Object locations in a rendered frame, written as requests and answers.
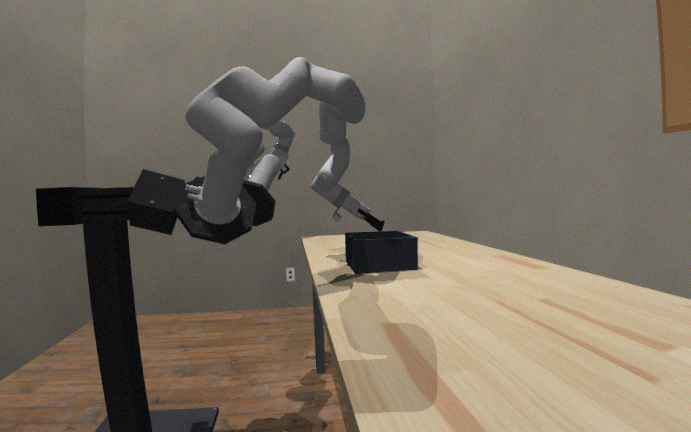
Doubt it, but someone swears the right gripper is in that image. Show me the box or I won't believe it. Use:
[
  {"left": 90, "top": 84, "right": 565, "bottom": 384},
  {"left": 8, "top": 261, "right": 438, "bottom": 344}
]
[{"left": 339, "top": 192, "right": 384, "bottom": 231}]

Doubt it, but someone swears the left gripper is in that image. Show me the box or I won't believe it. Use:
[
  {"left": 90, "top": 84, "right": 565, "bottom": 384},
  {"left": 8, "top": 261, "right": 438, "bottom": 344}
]
[{"left": 271, "top": 148, "right": 290, "bottom": 180}]

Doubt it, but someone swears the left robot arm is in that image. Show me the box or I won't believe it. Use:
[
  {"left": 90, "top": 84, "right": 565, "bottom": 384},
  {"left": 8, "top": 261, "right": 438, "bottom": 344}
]
[{"left": 246, "top": 120, "right": 295, "bottom": 191}]

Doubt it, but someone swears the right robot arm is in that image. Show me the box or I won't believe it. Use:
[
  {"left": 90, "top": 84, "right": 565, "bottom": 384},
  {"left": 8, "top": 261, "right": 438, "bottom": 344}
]
[{"left": 185, "top": 57, "right": 365, "bottom": 224}]

